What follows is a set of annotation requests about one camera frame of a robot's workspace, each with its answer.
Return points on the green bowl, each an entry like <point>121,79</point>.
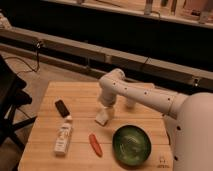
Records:
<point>131,145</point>

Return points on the black office chair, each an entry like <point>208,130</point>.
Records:
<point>12,97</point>

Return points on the black phone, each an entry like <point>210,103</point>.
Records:
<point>62,109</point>

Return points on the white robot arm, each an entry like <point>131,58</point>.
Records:
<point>193,149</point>

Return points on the white paper cup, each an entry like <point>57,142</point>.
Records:
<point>130,103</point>

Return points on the white sponge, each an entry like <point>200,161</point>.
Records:
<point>101,118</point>

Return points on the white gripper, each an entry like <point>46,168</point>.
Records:
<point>107,98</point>

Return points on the white squeeze bottle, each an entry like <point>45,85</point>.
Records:
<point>63,137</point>

